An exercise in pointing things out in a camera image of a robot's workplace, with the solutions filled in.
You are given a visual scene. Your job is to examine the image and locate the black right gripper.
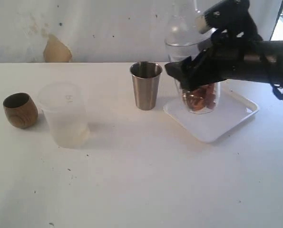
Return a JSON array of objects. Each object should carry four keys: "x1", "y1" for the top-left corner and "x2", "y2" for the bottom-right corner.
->
[{"x1": 165, "y1": 0, "x2": 263, "y2": 91}]

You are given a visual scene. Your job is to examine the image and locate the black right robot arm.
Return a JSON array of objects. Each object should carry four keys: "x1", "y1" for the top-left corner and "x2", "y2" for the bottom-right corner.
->
[{"x1": 165, "y1": 0, "x2": 283, "y2": 90}]

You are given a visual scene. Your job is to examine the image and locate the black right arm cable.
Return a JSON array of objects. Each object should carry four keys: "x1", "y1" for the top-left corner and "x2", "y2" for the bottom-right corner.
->
[{"x1": 260, "y1": 52, "x2": 283, "y2": 112}]

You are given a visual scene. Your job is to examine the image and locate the translucent white plastic cup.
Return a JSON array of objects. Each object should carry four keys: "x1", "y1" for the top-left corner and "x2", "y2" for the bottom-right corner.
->
[{"x1": 38, "y1": 82, "x2": 89, "y2": 148}]

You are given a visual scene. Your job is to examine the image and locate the brown wooden cup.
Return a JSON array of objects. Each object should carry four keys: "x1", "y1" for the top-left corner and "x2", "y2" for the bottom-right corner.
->
[{"x1": 3, "y1": 93, "x2": 39, "y2": 129}]

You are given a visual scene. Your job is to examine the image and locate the white square plastic tray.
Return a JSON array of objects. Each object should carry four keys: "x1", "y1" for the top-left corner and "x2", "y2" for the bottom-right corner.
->
[{"x1": 163, "y1": 85, "x2": 260, "y2": 143}]

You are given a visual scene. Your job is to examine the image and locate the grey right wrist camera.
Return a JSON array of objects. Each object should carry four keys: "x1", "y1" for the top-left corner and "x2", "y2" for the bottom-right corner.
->
[{"x1": 195, "y1": 12, "x2": 215, "y2": 34}]

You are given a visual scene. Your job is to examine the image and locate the brown wooden cubes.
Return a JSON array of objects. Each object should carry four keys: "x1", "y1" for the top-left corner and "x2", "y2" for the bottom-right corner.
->
[{"x1": 182, "y1": 84, "x2": 218, "y2": 112}]

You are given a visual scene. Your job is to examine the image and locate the clear dome lid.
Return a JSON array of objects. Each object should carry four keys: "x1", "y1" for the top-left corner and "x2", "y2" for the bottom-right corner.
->
[{"x1": 164, "y1": 0, "x2": 214, "y2": 47}]

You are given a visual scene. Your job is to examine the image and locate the stainless steel cup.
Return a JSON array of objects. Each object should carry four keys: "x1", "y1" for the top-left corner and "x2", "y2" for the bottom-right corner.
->
[{"x1": 130, "y1": 61, "x2": 163, "y2": 111}]

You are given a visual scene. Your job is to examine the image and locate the clear plastic cup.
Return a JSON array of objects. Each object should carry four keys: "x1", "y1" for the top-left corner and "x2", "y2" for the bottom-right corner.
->
[{"x1": 165, "y1": 39, "x2": 220, "y2": 114}]

